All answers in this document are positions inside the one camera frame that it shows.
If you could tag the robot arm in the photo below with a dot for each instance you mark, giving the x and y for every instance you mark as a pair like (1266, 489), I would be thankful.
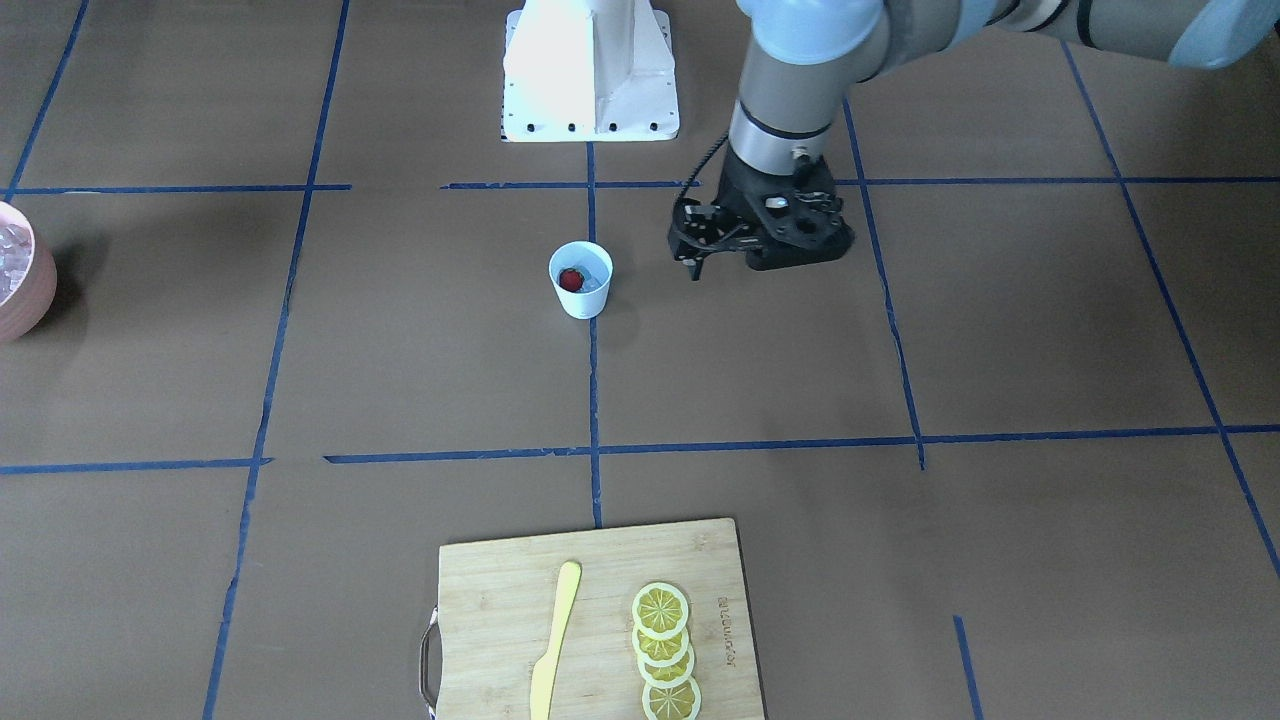
(803, 55)

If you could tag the lemon slice bottom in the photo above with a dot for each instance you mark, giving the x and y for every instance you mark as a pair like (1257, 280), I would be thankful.
(678, 702)

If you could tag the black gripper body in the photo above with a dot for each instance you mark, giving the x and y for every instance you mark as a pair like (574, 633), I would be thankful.
(737, 202)

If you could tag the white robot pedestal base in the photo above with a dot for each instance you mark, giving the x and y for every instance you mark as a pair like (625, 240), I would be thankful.
(589, 71)

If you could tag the lemon slice top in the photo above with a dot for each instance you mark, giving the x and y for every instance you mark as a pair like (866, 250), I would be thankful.
(660, 611)

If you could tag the bamboo cutting board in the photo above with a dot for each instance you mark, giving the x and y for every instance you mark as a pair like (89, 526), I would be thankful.
(492, 619)

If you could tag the light blue plastic cup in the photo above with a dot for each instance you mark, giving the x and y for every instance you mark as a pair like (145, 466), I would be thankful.
(590, 258)

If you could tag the yellow plastic knife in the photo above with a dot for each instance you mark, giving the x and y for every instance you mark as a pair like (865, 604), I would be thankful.
(544, 671)

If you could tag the red strawberry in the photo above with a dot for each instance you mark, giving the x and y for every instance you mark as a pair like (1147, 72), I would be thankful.
(571, 280)

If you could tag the lemon slice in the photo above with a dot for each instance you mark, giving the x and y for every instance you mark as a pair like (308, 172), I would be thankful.
(661, 652)
(660, 611)
(678, 702)
(667, 676)

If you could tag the pink bowl of ice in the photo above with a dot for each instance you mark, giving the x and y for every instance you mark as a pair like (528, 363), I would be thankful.
(30, 276)

